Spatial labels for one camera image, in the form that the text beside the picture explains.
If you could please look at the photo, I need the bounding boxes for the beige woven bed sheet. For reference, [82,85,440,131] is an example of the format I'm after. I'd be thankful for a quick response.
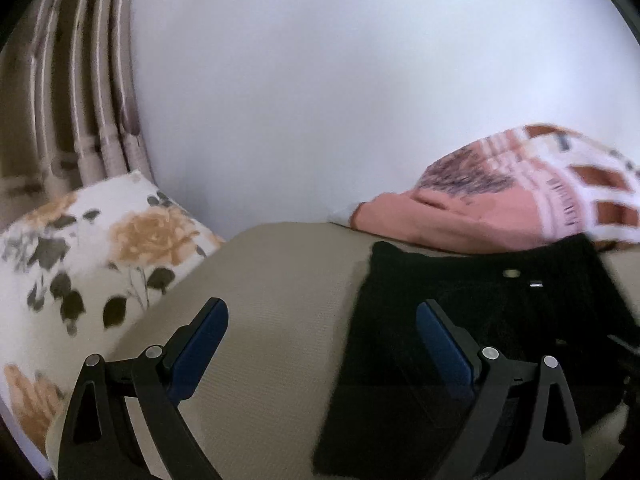
[44,220,640,480]

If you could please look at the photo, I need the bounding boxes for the beige pleated curtain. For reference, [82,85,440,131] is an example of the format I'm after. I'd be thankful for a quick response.
[1,0,153,226]

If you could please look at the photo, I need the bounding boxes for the pink brown patterned pillow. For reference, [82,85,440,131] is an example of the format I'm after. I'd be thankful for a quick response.
[332,124,639,255]

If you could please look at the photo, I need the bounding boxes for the black denim pants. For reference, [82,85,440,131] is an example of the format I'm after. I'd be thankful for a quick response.
[314,235,639,479]

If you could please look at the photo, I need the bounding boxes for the white floral pillow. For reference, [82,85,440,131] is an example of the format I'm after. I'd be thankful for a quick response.
[1,171,224,452]

